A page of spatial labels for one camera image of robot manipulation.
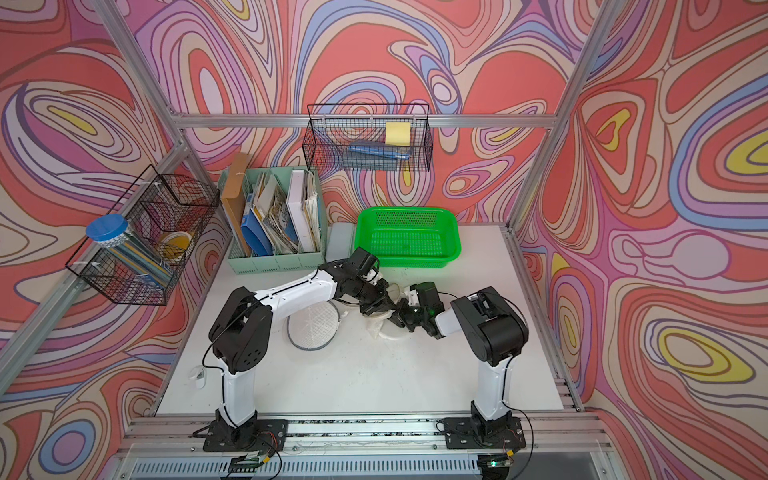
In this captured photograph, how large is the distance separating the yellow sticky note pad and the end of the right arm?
17.6 inches

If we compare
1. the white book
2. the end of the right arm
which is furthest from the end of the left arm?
the white book

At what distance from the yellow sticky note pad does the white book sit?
297 mm

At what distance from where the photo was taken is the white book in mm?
937

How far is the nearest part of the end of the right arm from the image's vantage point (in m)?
0.79

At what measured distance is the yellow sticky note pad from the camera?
90 cm
